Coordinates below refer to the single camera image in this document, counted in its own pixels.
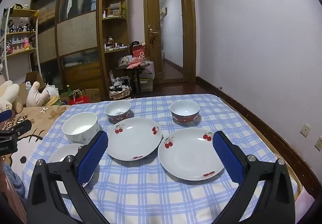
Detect blue plaid cloth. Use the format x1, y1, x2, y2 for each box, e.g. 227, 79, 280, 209
21, 93, 300, 224

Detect wooden door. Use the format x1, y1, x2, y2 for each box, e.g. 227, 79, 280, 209
143, 0, 197, 85

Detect cream plush toy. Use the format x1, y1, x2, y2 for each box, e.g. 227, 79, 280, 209
0, 80, 24, 114

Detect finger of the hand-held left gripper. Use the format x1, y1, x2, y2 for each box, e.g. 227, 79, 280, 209
0, 110, 13, 122
0, 119, 32, 139

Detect brown printed blanket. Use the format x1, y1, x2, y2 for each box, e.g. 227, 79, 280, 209
0, 104, 74, 179

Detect person's blue fleece clothing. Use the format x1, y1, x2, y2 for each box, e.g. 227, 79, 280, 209
0, 164, 26, 200

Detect clear plastic storage box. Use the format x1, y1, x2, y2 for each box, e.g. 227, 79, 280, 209
133, 61, 156, 93

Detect small dark table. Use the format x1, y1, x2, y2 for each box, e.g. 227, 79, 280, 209
115, 63, 149, 94

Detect row of small figurines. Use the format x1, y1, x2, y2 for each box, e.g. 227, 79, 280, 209
0, 16, 36, 54

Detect red paper bag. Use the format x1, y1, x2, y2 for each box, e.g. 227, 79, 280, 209
130, 44, 147, 60

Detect white cherry print plate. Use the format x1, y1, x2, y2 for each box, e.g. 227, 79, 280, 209
47, 143, 96, 187
158, 128, 225, 181
107, 117, 163, 161

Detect white plush toy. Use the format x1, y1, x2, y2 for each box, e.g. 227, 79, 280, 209
26, 80, 60, 108

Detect wooden wardrobe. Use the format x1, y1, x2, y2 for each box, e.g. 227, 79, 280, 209
30, 0, 132, 103

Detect yellow green cushion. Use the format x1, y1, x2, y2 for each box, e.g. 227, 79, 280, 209
47, 95, 61, 107

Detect red shopping bag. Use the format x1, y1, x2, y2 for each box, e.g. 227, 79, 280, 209
68, 89, 91, 106

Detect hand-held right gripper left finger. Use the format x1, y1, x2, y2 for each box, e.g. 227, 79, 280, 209
26, 130, 111, 224

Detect yellow display shelf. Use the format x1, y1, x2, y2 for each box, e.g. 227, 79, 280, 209
0, 6, 42, 79

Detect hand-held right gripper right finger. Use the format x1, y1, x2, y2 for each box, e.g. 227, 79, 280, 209
211, 130, 295, 224

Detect red patterned ceramic bowl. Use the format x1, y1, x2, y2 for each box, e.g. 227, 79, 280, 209
170, 100, 201, 125
105, 100, 131, 124

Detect wicker basket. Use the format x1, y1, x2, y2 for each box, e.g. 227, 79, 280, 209
109, 77, 133, 100

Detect tall white ceramic bowl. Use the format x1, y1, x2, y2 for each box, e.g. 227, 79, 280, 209
62, 112, 100, 145

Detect cardboard box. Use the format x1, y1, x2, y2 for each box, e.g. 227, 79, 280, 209
82, 88, 101, 103
19, 72, 47, 94

